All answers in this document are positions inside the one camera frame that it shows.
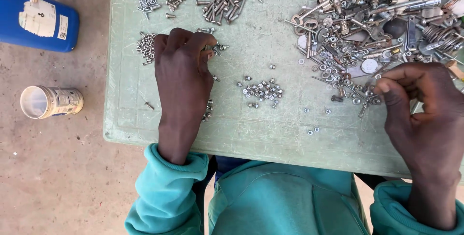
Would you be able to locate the pile of small pan-head screws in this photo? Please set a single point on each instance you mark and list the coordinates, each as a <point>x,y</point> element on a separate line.
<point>146,48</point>

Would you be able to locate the dark rusty screw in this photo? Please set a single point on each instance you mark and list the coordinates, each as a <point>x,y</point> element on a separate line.
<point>149,106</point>

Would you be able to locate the teal hoodie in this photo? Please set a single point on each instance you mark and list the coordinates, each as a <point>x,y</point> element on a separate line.
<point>286,202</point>

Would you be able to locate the heap of mixed metal hardware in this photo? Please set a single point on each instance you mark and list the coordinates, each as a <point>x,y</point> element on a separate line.
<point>377,32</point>

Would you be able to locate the pile of pointed screws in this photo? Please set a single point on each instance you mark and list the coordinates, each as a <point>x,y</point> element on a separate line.
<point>219,49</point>

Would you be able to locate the pile of small silver nuts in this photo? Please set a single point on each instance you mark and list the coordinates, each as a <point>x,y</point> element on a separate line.
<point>263,91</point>

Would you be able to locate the pile of long bolts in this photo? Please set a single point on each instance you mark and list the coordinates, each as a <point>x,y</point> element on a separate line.
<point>223,3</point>

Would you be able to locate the black short bolt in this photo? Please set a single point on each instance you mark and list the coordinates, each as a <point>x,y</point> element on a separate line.
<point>336,98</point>

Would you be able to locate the short silver bolt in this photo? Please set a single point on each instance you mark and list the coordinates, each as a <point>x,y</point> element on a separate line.
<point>170,16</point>

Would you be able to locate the cluster of short hex bolts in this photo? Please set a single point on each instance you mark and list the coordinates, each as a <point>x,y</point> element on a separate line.
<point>175,2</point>

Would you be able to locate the person's left hand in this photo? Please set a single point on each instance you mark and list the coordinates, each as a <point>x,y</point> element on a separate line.
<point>183,79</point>

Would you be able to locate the small silver screw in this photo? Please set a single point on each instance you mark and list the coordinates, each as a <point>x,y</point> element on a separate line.
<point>216,78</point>

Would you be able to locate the person's right hand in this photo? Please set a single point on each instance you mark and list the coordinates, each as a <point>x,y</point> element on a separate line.
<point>431,126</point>

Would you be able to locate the open metal tin can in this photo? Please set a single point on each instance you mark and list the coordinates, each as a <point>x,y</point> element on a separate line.
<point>50,100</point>

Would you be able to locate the blue plastic jerrycan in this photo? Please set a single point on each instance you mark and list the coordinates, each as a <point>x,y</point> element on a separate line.
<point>34,17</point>

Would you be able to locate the cluster of small round-head screws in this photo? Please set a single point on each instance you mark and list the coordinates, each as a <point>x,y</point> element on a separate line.
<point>207,111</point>

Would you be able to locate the pile of thin silver screws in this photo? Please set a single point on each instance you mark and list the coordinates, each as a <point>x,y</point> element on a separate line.
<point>148,4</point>

